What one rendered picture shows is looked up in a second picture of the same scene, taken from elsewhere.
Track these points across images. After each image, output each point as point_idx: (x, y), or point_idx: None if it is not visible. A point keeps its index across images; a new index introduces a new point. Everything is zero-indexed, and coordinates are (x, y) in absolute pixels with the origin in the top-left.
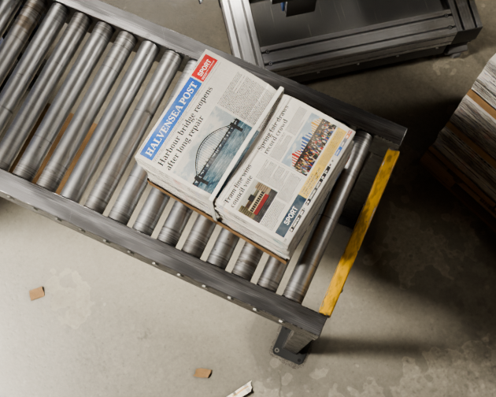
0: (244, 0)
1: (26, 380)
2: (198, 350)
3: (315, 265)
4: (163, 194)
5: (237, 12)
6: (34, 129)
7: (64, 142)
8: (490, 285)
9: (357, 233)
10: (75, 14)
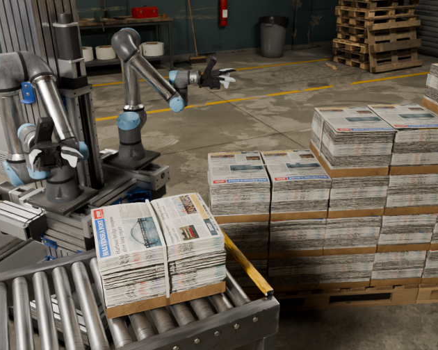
0: (56, 302)
1: None
2: None
3: (238, 284)
4: (121, 319)
5: (57, 309)
6: None
7: (21, 346)
8: (303, 331)
9: (239, 255)
10: None
